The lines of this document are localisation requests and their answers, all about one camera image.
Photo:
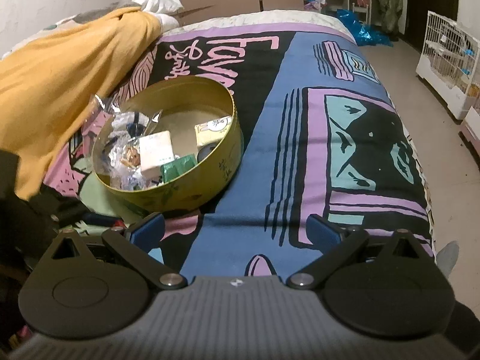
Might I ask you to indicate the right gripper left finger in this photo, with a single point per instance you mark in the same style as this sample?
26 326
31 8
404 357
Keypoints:
147 233

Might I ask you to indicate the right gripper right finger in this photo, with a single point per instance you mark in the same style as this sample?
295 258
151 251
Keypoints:
323 233

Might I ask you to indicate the clear bag orange snacks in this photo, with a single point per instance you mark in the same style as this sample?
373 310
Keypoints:
130 157

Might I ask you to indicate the beige tissue pack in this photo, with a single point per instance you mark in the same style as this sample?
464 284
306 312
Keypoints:
155 150

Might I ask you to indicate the yellow cartoon tissue pack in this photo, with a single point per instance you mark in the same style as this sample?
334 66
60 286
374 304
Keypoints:
212 131

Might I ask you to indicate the green packet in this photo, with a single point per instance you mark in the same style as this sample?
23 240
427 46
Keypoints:
176 168

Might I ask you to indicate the colourful cartoon bedspread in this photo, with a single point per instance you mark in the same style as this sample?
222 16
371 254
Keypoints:
321 136

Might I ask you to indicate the clear bag white items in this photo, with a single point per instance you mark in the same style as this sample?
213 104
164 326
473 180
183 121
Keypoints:
122 128

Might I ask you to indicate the yellow blanket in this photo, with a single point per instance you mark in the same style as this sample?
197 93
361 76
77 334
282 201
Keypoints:
46 85

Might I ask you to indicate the round yellow tin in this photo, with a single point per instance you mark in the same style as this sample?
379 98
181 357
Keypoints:
185 102

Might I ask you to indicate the blue plastic bag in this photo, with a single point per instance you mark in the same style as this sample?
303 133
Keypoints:
363 34

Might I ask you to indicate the white pillow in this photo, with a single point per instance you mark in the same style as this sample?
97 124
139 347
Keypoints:
165 11

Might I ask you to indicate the white wire pet cage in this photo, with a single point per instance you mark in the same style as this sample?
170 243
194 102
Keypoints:
449 63

